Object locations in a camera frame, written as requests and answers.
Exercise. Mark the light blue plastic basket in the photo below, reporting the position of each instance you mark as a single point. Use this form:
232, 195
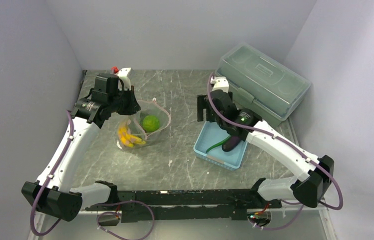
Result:
210, 135

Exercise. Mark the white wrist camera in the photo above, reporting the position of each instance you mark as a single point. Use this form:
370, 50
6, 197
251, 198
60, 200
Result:
219, 83
124, 75

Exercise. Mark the green chili pepper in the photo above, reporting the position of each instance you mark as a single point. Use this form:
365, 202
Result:
217, 144

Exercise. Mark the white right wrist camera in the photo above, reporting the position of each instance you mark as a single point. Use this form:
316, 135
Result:
219, 83

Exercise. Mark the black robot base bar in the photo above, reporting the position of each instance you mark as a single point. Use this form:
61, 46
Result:
145, 205

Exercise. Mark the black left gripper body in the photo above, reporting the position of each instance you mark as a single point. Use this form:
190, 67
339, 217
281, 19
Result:
123, 103

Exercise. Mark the green storage box, clear lid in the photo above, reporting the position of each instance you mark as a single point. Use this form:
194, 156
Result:
262, 84

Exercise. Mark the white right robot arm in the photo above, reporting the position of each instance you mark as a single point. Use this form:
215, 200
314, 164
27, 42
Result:
312, 175

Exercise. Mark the yellow banana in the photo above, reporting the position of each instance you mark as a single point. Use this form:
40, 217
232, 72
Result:
123, 138
134, 139

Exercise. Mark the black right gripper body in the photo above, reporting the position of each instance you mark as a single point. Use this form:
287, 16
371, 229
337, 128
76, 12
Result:
219, 122

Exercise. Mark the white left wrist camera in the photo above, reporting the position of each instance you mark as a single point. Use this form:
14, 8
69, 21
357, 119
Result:
124, 75

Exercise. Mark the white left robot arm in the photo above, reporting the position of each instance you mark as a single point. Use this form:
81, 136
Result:
52, 193

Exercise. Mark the purple eggplant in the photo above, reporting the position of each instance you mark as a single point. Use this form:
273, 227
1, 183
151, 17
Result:
230, 143

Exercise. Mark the clear zip top bag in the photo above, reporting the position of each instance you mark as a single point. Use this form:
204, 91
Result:
148, 107

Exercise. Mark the green custard apple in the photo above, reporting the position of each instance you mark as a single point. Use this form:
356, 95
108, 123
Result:
150, 123

